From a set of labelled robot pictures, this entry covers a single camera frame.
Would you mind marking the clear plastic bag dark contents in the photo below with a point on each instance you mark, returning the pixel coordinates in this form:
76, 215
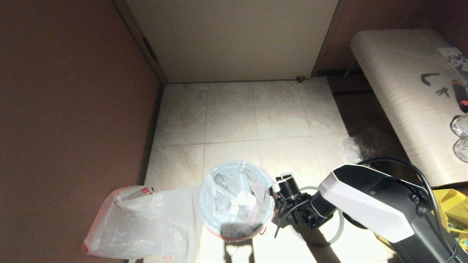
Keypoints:
354, 149

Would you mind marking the black cylindrical right wrist camera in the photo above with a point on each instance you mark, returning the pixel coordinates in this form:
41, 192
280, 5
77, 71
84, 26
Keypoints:
287, 186

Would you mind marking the clear plastic bottle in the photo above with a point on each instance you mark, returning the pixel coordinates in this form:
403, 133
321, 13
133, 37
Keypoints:
245, 199

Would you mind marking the clear shiny glass item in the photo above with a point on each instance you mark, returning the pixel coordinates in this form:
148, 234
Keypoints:
463, 150
461, 126

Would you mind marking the yellow plastic bag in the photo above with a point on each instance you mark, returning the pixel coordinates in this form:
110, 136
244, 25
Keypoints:
453, 208

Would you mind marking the light wood-grain table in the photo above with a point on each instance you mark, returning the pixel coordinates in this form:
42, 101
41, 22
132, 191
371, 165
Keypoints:
395, 73

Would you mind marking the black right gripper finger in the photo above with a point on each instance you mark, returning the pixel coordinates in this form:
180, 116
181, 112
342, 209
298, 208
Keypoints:
278, 211
275, 192

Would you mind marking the red-printed plastic bag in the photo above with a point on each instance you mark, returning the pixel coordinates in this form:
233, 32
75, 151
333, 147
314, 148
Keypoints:
234, 197

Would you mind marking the white door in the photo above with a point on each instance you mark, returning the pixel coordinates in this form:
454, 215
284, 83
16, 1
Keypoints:
234, 40

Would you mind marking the white patterned paper sheet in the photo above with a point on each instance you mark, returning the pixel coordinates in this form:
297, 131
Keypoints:
455, 58

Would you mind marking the small black hex key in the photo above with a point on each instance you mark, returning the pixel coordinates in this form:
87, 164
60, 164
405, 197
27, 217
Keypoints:
443, 92

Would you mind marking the white trash bag red trim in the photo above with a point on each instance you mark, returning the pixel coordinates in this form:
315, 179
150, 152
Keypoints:
139, 226

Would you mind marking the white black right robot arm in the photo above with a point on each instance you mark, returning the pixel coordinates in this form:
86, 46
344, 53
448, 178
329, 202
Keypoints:
365, 204

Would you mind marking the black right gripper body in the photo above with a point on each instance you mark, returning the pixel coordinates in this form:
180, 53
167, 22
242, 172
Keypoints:
298, 213

